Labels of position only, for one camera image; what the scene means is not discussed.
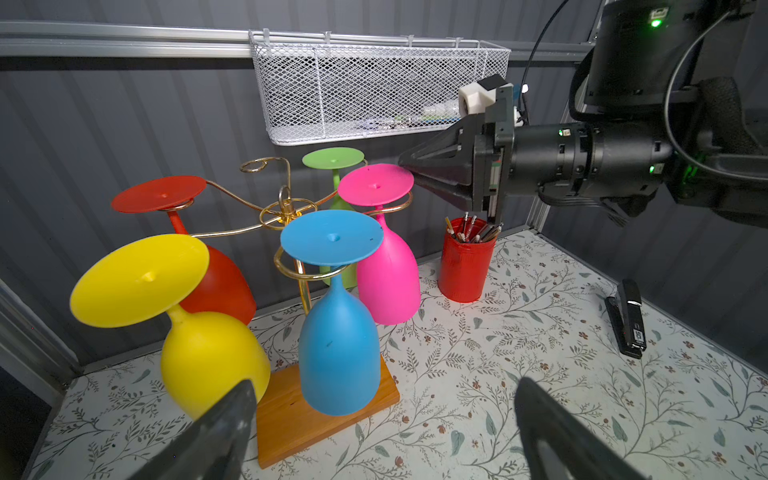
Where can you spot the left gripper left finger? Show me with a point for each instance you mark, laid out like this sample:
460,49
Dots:
214,446

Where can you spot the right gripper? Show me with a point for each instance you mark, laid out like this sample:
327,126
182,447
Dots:
483,137

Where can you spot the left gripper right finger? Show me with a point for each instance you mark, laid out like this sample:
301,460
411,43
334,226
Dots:
558,446

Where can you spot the gold rack with wooden base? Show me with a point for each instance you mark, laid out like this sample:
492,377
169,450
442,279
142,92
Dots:
286,423

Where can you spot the pink wine glass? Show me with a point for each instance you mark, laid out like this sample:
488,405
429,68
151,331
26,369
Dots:
388,281

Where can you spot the yellow wine glass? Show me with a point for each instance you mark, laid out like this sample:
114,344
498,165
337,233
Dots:
205,354

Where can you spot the green wine glass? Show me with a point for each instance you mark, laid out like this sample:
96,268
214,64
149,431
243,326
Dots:
336,159

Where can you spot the red-orange wine glass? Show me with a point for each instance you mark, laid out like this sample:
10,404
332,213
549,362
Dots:
223,288

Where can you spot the blue wine glass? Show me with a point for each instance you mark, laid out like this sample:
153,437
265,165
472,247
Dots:
338,348

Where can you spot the red pen cup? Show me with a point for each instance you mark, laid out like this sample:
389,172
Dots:
467,249

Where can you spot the black stapler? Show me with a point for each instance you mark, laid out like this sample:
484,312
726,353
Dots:
625,315

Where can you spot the white wire mesh basket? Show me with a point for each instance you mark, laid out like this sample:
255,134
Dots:
319,88

